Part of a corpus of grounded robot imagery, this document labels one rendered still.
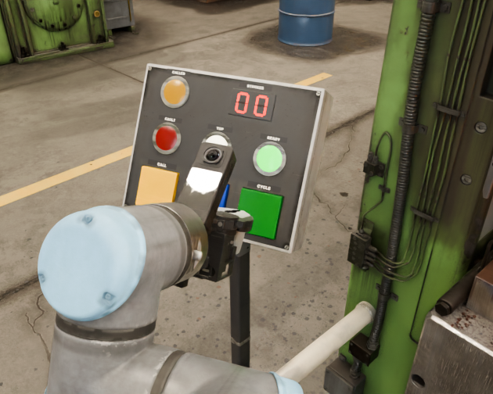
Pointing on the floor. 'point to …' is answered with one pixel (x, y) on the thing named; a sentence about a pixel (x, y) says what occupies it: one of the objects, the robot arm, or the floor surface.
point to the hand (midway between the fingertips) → (240, 213)
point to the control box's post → (240, 306)
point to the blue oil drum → (306, 22)
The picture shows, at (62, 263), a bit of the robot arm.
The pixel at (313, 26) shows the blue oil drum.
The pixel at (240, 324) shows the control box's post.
